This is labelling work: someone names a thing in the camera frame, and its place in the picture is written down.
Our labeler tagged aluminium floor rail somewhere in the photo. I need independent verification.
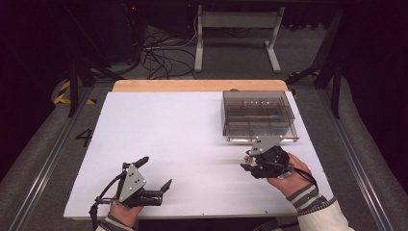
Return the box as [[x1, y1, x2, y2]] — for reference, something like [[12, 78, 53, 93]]
[[8, 86, 94, 231], [317, 89, 398, 231]]

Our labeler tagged white metal stand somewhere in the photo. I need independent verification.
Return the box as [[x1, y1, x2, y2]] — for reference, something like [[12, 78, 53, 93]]
[[193, 4, 286, 74]]

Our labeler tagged tangle of black floor cables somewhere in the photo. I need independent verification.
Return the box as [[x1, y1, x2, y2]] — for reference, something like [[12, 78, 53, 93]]
[[140, 28, 198, 81]]

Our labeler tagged clear grey divided drawer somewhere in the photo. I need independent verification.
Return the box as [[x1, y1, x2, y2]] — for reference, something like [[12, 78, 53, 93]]
[[223, 101, 300, 143]]

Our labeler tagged white board sheet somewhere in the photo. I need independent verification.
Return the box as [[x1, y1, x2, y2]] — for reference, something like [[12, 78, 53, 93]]
[[63, 90, 335, 220]]

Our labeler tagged wooden table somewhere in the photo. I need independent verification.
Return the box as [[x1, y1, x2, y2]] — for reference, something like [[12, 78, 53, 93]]
[[112, 79, 290, 93]]

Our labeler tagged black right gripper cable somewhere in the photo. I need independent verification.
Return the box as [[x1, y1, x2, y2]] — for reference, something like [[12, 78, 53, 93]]
[[288, 166, 319, 191]]

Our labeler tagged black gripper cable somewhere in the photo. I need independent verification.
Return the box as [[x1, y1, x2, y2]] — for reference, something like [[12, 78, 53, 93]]
[[89, 171, 127, 231], [288, 166, 319, 191]]

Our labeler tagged person's right hand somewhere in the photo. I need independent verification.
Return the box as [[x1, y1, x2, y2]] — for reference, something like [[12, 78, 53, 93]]
[[267, 152, 314, 198]]

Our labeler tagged clear grey drawer organizer box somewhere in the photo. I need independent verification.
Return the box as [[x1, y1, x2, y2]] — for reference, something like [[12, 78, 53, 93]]
[[220, 90, 294, 137]]

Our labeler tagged person's left hand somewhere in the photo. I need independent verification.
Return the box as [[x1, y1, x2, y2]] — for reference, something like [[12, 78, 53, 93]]
[[109, 203, 144, 227]]

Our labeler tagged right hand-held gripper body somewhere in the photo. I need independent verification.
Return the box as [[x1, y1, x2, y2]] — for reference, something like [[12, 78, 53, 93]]
[[248, 135, 295, 180]]

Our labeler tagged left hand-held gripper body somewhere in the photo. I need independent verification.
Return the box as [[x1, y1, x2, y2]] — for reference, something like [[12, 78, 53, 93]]
[[117, 162, 164, 208]]

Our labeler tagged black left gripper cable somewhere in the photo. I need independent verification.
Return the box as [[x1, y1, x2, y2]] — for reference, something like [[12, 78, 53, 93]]
[[89, 171, 127, 231]]

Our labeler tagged black metal stand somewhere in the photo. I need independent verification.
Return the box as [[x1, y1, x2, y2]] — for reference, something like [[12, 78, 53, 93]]
[[284, 6, 346, 120], [64, 47, 127, 118]]

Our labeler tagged dark equipment with red light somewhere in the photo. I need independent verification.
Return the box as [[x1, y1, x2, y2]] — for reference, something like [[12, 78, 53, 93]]
[[92, 2, 147, 66]]

